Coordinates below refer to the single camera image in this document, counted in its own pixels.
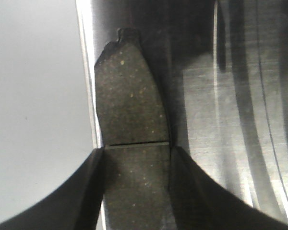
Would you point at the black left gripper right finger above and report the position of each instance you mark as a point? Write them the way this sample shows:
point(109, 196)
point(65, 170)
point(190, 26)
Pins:
point(200, 203)

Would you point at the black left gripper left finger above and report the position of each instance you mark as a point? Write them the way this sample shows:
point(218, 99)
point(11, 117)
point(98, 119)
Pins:
point(75, 205)

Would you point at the dark grey brake pad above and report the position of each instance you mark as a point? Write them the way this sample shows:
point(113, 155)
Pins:
point(134, 131)

